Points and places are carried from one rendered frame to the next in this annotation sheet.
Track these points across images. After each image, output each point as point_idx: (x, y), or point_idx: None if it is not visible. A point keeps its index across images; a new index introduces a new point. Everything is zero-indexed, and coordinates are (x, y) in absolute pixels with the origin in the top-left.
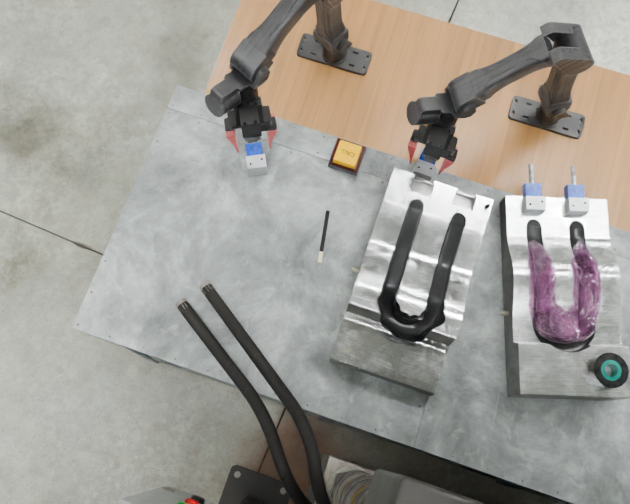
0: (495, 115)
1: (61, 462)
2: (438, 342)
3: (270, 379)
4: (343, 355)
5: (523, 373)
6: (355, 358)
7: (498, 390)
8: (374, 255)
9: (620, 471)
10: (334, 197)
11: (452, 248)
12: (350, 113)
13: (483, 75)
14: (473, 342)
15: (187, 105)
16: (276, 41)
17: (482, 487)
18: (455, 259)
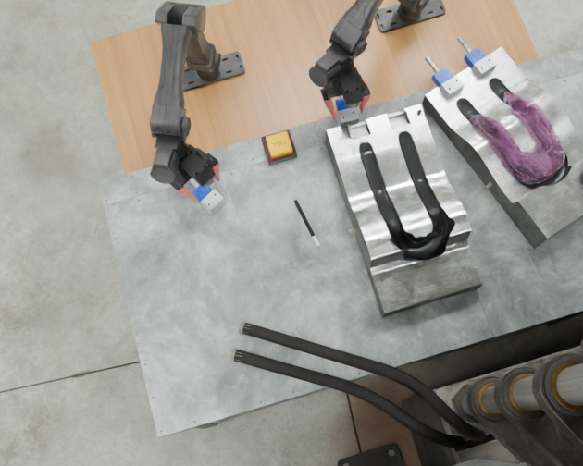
0: (369, 37)
1: None
2: (457, 242)
3: (353, 362)
4: (392, 304)
5: (538, 221)
6: (403, 300)
7: (524, 248)
8: (362, 209)
9: None
10: (292, 186)
11: (415, 163)
12: (255, 110)
13: (356, 11)
14: (479, 225)
15: (118, 192)
16: (180, 91)
17: (539, 337)
18: (424, 169)
